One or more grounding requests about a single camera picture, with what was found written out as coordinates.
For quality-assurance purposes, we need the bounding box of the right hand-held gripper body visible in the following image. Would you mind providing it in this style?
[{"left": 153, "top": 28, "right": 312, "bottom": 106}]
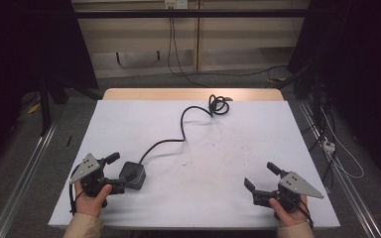
[{"left": 252, "top": 170, "right": 325, "bottom": 213}]

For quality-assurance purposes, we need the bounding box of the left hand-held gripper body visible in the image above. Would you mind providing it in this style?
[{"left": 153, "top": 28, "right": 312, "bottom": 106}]
[{"left": 68, "top": 152, "right": 112, "bottom": 200}]

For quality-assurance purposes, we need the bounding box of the dark grey power adapter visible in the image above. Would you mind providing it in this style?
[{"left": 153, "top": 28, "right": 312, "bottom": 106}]
[{"left": 118, "top": 161, "right": 147, "bottom": 191}]

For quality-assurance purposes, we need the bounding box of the person's right hand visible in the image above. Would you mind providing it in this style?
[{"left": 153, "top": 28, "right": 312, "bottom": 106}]
[{"left": 268, "top": 193, "right": 310, "bottom": 228}]

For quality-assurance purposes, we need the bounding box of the person's left hand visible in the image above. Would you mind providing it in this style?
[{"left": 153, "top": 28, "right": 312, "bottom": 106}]
[{"left": 73, "top": 180, "right": 113, "bottom": 218}]

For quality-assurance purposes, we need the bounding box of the white table mat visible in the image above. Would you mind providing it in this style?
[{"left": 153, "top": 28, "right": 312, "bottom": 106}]
[{"left": 48, "top": 99, "right": 341, "bottom": 231}]

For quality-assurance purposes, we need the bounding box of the black metal stand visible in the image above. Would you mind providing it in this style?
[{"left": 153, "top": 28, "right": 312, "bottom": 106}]
[
  {"left": 37, "top": 77, "right": 70, "bottom": 137},
  {"left": 274, "top": 60, "right": 326, "bottom": 133}
]

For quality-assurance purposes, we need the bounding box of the yellow floor tape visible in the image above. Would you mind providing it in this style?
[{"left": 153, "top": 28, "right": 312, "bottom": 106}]
[{"left": 27, "top": 101, "right": 43, "bottom": 115}]

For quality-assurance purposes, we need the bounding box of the wooden table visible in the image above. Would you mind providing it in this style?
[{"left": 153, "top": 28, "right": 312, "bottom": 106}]
[{"left": 102, "top": 87, "right": 285, "bottom": 102}]

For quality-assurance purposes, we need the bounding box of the black curtain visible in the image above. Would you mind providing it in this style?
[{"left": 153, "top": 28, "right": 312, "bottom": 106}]
[
  {"left": 287, "top": 0, "right": 381, "bottom": 181},
  {"left": 0, "top": 0, "right": 99, "bottom": 173}
]

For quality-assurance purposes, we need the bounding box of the black horizontal bar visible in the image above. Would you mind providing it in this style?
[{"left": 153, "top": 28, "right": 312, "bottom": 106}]
[{"left": 73, "top": 8, "right": 310, "bottom": 20}]

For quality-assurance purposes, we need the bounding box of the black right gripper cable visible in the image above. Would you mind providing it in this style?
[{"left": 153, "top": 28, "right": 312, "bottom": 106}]
[{"left": 297, "top": 197, "right": 315, "bottom": 230}]

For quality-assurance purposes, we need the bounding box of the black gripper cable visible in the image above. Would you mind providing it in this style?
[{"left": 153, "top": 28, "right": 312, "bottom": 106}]
[
  {"left": 67, "top": 164, "right": 85, "bottom": 216},
  {"left": 297, "top": 197, "right": 315, "bottom": 230}
]

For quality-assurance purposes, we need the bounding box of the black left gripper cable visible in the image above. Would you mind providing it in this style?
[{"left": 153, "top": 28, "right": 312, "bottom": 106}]
[{"left": 67, "top": 164, "right": 85, "bottom": 216}]

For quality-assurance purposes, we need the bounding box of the aluminium floor rail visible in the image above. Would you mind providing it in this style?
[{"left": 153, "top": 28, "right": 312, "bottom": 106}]
[
  {"left": 297, "top": 98, "right": 381, "bottom": 238},
  {"left": 0, "top": 120, "right": 62, "bottom": 238}
]

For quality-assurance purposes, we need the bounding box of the white floor cable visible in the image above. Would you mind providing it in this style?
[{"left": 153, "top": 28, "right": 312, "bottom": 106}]
[{"left": 319, "top": 106, "right": 365, "bottom": 180}]

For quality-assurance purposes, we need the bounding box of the black power cable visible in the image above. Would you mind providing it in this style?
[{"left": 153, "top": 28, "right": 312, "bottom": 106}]
[{"left": 138, "top": 93, "right": 231, "bottom": 165}]

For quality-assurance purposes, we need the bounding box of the black hanging cable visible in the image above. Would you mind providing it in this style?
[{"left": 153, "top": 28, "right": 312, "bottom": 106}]
[{"left": 167, "top": 16, "right": 290, "bottom": 89}]

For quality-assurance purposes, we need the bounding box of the white wall socket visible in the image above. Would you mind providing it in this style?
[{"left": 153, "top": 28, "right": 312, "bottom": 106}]
[{"left": 164, "top": 0, "right": 190, "bottom": 10}]

